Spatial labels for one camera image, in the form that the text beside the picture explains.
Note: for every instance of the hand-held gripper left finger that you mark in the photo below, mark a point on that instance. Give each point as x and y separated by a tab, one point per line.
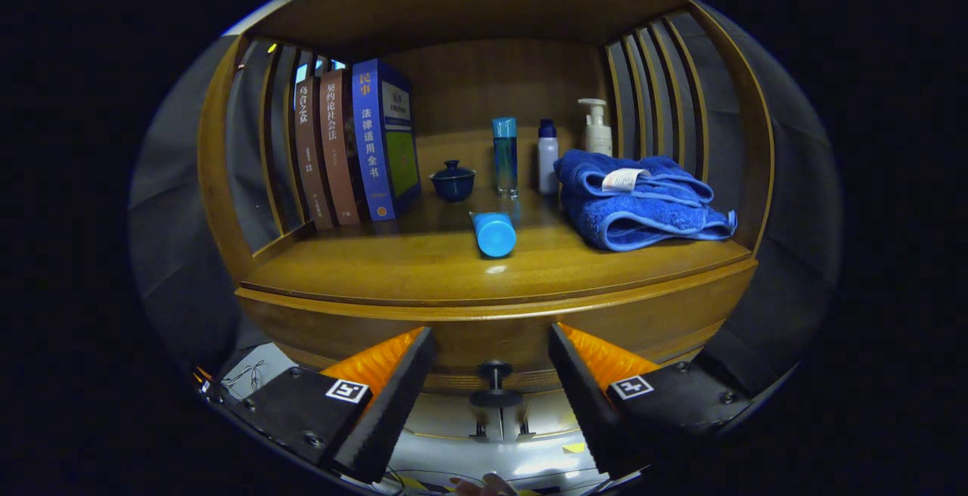
393	409

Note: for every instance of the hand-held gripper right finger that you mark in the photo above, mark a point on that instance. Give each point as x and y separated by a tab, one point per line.
594	405

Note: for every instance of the wooden drawer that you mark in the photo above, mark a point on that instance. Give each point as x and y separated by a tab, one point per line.
491	337

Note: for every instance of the blue cosmetic tube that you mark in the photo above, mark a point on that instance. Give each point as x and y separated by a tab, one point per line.
495	235

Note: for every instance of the wooden cabinet door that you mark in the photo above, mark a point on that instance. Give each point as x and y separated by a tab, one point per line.
446	416
548	413

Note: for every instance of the wooden countertop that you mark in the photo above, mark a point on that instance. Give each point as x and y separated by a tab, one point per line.
423	261

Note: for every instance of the wooden cabinet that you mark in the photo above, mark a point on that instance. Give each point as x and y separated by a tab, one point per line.
491	80

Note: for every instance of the yellow tape piece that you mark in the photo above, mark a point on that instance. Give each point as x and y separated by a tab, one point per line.
575	447

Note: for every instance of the folded blue towel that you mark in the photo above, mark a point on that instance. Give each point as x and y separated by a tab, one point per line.
635	212

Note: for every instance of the blue lidded tea cup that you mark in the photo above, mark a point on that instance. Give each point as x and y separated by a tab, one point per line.
452	184

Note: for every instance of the white bottle with blue cap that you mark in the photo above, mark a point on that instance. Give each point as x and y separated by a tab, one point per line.
547	159

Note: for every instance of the clear blue bottle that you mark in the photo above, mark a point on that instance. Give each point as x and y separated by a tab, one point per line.
505	159

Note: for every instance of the blue book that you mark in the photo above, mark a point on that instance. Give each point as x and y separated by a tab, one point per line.
370	148

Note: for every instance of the reddish brown book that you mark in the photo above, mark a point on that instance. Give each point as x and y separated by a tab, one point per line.
336	148

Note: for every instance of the dark brown book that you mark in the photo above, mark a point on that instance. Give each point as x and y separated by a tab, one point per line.
308	156

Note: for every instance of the white pump bottle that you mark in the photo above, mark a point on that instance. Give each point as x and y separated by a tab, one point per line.
597	137

